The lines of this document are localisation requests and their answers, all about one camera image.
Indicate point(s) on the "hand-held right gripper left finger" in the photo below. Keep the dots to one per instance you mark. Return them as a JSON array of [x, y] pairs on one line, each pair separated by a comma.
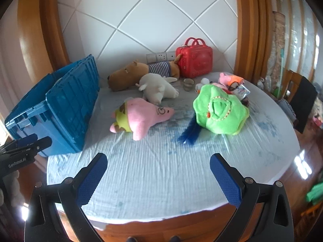
[[92, 179]]

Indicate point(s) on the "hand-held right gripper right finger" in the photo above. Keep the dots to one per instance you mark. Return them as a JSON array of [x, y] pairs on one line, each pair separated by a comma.
[[225, 181]]

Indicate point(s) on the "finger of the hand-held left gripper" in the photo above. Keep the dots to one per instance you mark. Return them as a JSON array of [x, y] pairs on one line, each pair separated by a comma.
[[40, 143], [25, 141]]

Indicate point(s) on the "blue plastic crate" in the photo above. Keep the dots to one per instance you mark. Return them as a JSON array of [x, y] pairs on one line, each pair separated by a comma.
[[63, 105]]

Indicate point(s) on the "green frog plush toy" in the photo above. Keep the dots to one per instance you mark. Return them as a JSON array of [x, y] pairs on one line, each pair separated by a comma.
[[219, 108]]

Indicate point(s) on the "pink star plush toy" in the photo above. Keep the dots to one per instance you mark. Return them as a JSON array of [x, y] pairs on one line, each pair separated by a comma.
[[141, 116]]

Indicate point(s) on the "light blue tablecloth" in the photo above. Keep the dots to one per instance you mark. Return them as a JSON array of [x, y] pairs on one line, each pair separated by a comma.
[[161, 166]]

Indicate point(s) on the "round wooden table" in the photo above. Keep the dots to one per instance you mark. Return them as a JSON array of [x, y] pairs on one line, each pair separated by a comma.
[[156, 232]]

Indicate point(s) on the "green cloth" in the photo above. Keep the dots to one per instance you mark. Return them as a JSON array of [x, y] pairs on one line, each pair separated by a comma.
[[315, 194]]

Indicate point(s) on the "small printed packet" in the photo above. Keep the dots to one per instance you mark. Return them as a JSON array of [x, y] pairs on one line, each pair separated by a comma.
[[241, 90]]

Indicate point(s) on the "red-dress pink pig plush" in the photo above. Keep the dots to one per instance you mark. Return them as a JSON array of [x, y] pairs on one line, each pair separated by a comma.
[[223, 85]]

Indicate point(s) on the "small white plush toy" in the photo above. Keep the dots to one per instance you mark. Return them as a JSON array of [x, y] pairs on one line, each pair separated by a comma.
[[201, 83]]

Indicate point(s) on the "orange-dress pink pig plush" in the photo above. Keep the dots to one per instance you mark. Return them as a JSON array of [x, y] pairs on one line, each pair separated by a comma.
[[231, 78]]

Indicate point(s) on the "small grey cup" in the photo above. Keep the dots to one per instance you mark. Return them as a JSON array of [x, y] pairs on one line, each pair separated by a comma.
[[188, 85]]

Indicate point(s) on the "wooden chair with dark cloth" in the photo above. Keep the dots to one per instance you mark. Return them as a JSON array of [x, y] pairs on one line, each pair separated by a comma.
[[301, 100]]

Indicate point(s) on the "brown striped-shirt plush toy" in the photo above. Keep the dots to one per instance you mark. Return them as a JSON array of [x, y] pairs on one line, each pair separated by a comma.
[[131, 74]]

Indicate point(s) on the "white bear plush toy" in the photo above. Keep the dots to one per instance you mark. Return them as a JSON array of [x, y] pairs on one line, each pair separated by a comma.
[[159, 87]]

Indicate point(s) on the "red toy suitcase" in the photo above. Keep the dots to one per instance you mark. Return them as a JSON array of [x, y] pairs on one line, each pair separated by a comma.
[[195, 60]]

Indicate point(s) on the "white wall socket panel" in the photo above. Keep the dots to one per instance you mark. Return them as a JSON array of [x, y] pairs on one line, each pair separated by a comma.
[[161, 56], [151, 58], [171, 54]]

